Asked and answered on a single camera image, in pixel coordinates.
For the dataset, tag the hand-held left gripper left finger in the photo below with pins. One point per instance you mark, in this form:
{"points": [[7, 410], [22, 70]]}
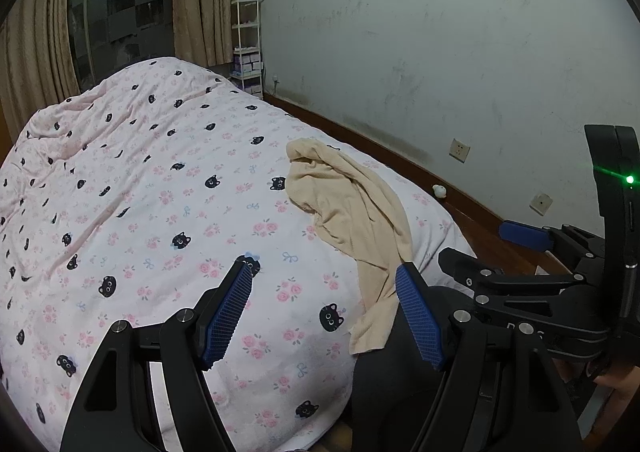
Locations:
{"points": [[227, 317]]}

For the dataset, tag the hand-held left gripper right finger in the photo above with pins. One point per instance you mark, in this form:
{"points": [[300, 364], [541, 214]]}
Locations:
{"points": [[420, 317]]}

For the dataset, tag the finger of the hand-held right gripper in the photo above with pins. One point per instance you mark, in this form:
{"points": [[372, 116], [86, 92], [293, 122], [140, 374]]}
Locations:
{"points": [[465, 269], [522, 234]]}

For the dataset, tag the beige knit garment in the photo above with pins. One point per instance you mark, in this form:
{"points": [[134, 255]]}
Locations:
{"points": [[350, 212]]}

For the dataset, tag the person's right hand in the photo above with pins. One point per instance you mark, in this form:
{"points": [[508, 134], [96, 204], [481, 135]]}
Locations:
{"points": [[617, 392]]}

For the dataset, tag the small white toy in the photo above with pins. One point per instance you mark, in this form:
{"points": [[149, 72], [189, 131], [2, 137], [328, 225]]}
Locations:
{"points": [[440, 190]]}

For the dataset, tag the person's dark pants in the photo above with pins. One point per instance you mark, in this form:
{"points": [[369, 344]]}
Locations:
{"points": [[390, 407]]}

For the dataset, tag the wooden baseboard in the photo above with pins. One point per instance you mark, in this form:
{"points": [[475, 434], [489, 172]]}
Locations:
{"points": [[380, 142]]}

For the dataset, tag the cat and flower printed blanket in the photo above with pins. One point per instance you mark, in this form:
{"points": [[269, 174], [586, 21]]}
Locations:
{"points": [[150, 182]]}

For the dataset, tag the white purple boxes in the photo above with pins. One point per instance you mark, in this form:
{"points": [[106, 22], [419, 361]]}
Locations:
{"points": [[247, 61]]}

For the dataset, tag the white shelf rack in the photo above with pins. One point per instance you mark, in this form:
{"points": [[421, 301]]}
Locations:
{"points": [[247, 32]]}

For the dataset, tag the white wall socket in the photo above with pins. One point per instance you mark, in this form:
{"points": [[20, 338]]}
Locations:
{"points": [[541, 202], [459, 150]]}

